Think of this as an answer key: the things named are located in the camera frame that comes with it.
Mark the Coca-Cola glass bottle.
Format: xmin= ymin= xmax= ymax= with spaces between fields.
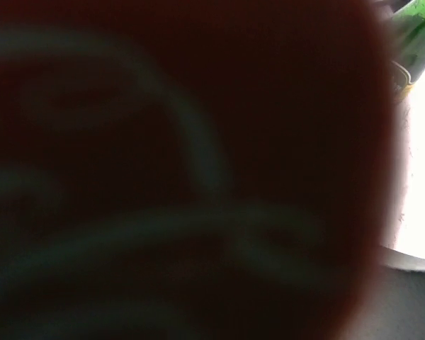
xmin=0 ymin=1 xmax=397 ymax=339

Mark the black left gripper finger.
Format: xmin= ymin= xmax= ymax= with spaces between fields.
xmin=353 ymin=249 xmax=425 ymax=339

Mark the green Perrier bottle middle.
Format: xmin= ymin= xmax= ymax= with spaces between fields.
xmin=390 ymin=0 xmax=425 ymax=101

